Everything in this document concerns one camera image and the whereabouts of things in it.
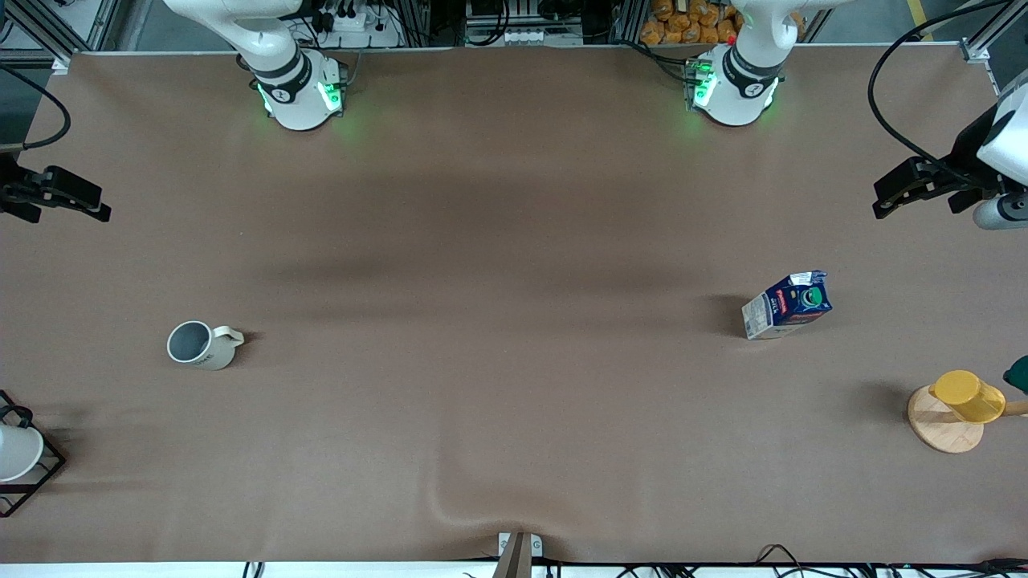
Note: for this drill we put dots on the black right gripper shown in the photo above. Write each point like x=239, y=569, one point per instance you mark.
x=10, y=189

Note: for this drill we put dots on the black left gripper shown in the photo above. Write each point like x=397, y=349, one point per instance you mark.
x=964, y=156

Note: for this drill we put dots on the blue milk carton green cap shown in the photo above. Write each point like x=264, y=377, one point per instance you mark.
x=791, y=305

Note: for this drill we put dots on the grey ceramic mug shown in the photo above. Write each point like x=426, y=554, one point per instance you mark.
x=197, y=347

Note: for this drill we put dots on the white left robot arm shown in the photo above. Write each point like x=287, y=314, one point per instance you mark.
x=735, y=88

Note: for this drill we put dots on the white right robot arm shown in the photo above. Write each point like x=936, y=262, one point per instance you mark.
x=297, y=92

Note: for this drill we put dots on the yellow plastic cup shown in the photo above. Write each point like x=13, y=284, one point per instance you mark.
x=968, y=395

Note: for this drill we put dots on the dark green cup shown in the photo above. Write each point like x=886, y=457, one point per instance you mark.
x=1018, y=376

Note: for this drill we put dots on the round wooden cup stand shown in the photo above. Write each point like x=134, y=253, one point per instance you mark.
x=936, y=429

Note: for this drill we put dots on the white bowl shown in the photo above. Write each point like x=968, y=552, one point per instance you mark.
x=16, y=453

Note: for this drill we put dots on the bag of orange bread rolls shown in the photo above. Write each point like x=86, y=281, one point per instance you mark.
x=683, y=24

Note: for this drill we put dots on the white power strip with plugs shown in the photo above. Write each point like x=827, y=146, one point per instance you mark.
x=357, y=24

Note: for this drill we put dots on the white narrow power strip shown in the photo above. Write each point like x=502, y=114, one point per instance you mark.
x=538, y=37

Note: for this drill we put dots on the aluminium frame profile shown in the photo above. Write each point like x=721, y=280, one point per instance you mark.
x=56, y=36
x=976, y=48

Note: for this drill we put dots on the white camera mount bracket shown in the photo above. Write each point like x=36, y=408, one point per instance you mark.
x=519, y=550

